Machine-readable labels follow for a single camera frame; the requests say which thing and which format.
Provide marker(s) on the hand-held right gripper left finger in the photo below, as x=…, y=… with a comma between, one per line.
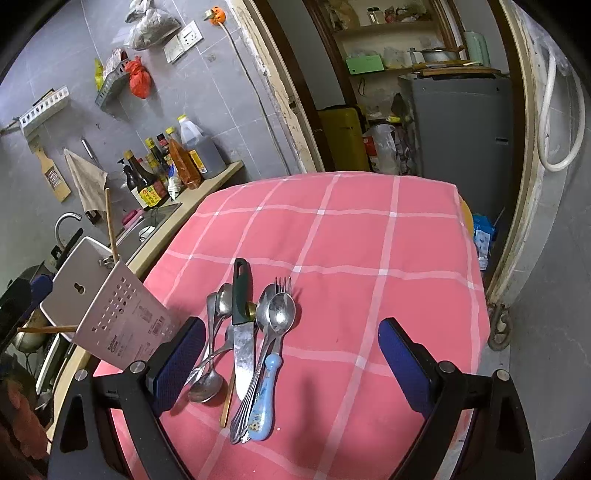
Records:
x=178, y=364

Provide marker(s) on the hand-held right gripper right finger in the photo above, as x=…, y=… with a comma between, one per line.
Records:
x=406, y=364

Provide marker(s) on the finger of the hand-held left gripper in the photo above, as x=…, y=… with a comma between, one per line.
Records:
x=40, y=288

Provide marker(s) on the wooden chopstick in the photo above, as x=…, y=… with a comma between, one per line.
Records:
x=226, y=401
x=46, y=328
x=111, y=221

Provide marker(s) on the metal faucet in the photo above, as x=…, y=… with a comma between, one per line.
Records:
x=62, y=221

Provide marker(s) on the small steel spoon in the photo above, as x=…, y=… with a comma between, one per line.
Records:
x=225, y=297

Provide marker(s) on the dark red cloth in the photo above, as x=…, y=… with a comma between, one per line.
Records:
x=18, y=410

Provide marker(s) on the pink scrubbing brush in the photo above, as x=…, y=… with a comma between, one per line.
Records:
x=132, y=218

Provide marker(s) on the beige hanging towel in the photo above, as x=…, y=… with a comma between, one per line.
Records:
x=87, y=180

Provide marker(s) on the steel sink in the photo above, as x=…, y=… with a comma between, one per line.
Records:
x=147, y=230

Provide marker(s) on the pink checked tablecloth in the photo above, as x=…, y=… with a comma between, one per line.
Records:
x=346, y=254

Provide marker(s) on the steel fork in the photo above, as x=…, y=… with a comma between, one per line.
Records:
x=282, y=285

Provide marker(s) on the black pump bottle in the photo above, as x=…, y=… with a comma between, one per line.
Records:
x=128, y=177

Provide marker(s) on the blue packet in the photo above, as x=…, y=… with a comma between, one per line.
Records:
x=484, y=237

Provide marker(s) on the small white bottle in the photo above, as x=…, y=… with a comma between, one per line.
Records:
x=174, y=184

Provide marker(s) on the yellow capped dark bottle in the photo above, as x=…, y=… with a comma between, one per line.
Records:
x=154, y=157

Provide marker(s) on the wooden countertop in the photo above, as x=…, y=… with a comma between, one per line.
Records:
x=217, y=177

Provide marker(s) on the orange sauce bottle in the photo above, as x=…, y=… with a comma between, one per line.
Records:
x=184, y=161

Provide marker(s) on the grey plastic basket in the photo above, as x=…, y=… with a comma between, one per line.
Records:
x=111, y=87

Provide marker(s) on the white plastic bag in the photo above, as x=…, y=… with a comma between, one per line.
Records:
x=383, y=147

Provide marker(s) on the red plastic bag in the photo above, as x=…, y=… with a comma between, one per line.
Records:
x=138, y=78

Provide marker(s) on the yellow plastic container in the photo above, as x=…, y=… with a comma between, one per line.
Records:
x=344, y=138

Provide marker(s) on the dark grey cabinet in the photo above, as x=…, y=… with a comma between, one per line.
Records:
x=461, y=129

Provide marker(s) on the hanging bag of dried goods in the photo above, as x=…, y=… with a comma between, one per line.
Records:
x=147, y=27

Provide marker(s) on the wooden cutting board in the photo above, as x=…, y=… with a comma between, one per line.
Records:
x=457, y=70

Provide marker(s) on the green box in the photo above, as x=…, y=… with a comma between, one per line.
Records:
x=364, y=63

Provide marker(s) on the metal pot with lid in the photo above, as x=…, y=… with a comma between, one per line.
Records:
x=438, y=54

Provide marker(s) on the mint green jar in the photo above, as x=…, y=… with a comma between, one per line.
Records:
x=478, y=48

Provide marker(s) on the white wall rack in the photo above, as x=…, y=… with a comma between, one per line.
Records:
x=44, y=108

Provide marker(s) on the white wall switch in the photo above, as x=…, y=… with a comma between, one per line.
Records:
x=174, y=50

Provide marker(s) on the white wall outlet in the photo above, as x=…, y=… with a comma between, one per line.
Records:
x=190, y=36

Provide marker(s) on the orange wall hook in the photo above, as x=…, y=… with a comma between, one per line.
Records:
x=214, y=14

